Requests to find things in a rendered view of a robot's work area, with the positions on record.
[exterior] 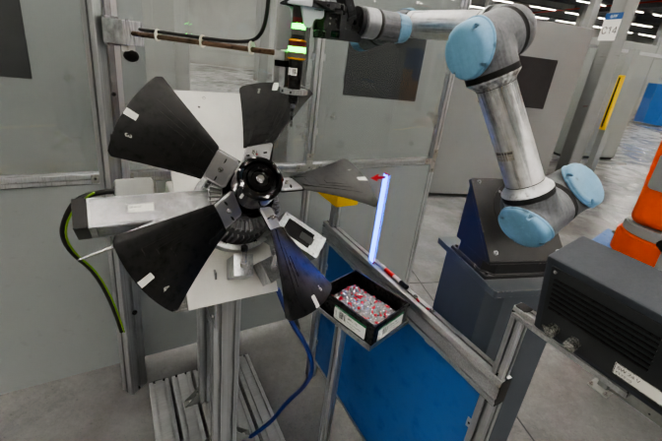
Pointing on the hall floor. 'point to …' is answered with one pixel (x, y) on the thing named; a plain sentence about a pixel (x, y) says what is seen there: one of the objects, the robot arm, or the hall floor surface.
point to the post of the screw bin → (332, 383)
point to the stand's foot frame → (163, 405)
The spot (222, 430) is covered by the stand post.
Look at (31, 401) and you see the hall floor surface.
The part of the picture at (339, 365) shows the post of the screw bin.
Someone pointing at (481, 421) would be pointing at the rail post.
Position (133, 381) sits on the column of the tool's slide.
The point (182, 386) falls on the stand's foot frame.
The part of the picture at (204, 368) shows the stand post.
